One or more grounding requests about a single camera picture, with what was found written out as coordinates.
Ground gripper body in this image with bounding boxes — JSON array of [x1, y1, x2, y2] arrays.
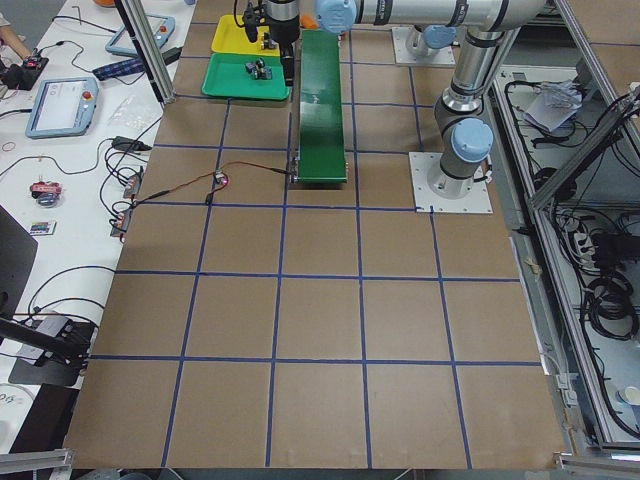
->
[[268, 19, 299, 87]]

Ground yellow push button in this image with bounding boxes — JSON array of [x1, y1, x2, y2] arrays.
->
[[259, 32, 278, 51]]

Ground green push button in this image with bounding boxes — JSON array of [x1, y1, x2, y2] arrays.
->
[[254, 67, 273, 80], [245, 58, 265, 79]]

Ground plain orange cylinder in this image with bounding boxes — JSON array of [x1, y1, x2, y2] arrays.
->
[[300, 14, 319, 30]]

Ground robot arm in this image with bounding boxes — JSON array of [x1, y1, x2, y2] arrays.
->
[[264, 0, 300, 87], [314, 0, 544, 153]]

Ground yellow plastic tray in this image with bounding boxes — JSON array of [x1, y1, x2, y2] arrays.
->
[[211, 14, 279, 57]]

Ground green plastic tray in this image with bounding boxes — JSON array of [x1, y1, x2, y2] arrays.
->
[[201, 53, 290, 101]]

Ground teach pendant far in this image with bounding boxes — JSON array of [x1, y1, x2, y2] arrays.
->
[[104, 14, 176, 57]]

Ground teach pendant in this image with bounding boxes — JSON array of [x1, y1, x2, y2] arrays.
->
[[25, 77, 99, 139], [104, 14, 176, 57]]

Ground green conveyor belt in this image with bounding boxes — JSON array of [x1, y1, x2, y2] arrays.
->
[[293, 30, 347, 184]]

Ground blue plaid pouch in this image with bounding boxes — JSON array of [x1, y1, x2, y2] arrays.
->
[[92, 57, 145, 81]]

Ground small motor controller board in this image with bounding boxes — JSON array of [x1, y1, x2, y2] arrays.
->
[[214, 171, 229, 189]]

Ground black power adapter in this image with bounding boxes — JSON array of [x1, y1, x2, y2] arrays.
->
[[111, 136, 152, 152]]

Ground teach pendant near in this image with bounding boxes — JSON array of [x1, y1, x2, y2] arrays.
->
[[25, 77, 99, 139]]

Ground aluminium frame post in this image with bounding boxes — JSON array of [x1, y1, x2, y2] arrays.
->
[[115, 0, 175, 105]]

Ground red black controller wire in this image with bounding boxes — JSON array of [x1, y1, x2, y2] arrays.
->
[[130, 160, 292, 206]]

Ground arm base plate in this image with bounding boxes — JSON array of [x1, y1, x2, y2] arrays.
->
[[392, 25, 457, 68], [409, 152, 493, 215]]

